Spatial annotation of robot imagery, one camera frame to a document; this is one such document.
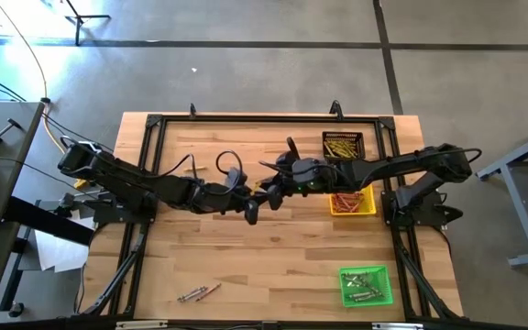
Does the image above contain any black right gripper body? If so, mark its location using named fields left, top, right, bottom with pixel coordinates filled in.
left=284, top=158, right=338, bottom=196

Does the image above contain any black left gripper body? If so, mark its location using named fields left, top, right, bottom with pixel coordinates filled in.
left=197, top=181, right=254, bottom=216

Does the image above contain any long red crayon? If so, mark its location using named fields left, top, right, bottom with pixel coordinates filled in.
left=342, top=192, right=366, bottom=207

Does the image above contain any large grey crayon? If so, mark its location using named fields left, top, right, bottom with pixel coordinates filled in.
left=346, top=281, right=384, bottom=299

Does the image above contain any white crayon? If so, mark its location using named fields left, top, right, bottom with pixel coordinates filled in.
left=348, top=292, right=380, bottom=303

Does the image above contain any black plastic basket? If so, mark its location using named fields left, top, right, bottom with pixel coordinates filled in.
left=322, top=131, right=367, bottom=161

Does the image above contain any yellow plastic basket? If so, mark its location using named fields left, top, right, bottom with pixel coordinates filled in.
left=328, top=182, right=379, bottom=217

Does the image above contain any green object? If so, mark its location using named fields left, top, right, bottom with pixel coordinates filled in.
left=338, top=264, right=394, bottom=309

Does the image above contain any white paper sheet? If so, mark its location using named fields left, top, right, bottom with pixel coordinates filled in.
left=33, top=214, right=94, bottom=275

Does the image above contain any black beam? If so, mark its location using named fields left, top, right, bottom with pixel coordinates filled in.
left=2, top=195, right=95, bottom=247

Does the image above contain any grey desk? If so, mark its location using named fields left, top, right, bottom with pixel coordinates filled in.
left=0, top=100, right=46, bottom=325

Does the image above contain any black floor stand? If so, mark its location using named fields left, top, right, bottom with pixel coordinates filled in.
left=64, top=0, right=112, bottom=47

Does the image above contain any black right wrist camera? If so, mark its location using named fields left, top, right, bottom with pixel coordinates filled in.
left=291, top=158, right=321, bottom=178

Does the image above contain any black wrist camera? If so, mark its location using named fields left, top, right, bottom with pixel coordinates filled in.
left=291, top=158, right=321, bottom=178
left=224, top=167, right=248, bottom=188

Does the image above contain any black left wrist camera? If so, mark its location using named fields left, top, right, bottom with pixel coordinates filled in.
left=224, top=167, right=248, bottom=188

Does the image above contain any black left camera cable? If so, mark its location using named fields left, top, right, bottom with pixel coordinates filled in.
left=156, top=149, right=246, bottom=184

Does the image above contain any black table edge rail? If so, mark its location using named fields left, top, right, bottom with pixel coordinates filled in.
left=137, top=113, right=414, bottom=322

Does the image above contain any black diagonal frame strut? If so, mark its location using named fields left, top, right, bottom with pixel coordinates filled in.
left=391, top=228, right=460, bottom=321
left=80, top=223, right=150, bottom=318

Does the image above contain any silver bracket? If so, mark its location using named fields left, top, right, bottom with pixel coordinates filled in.
left=372, top=322, right=425, bottom=330
left=115, top=320, right=169, bottom=330

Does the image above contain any grey metal table frame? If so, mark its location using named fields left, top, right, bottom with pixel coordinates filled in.
left=476, top=123, right=528, bottom=268

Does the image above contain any yellow cable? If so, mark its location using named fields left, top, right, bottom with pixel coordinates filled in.
left=0, top=0, right=71, bottom=155

